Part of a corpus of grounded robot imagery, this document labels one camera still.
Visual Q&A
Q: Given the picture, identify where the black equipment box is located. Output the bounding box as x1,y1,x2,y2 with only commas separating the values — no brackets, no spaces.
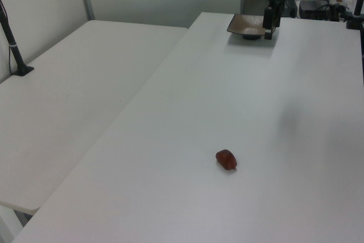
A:
299,0,332,19

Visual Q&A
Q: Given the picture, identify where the small red-brown round food item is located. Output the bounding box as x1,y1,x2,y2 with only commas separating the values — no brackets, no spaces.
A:
215,149,238,172

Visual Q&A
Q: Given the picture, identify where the black camera stand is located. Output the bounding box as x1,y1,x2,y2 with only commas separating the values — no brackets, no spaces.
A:
338,0,364,30
0,0,35,77

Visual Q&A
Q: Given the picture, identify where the brown square ceramic plate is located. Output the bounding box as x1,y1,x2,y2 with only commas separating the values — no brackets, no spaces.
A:
226,14,277,41

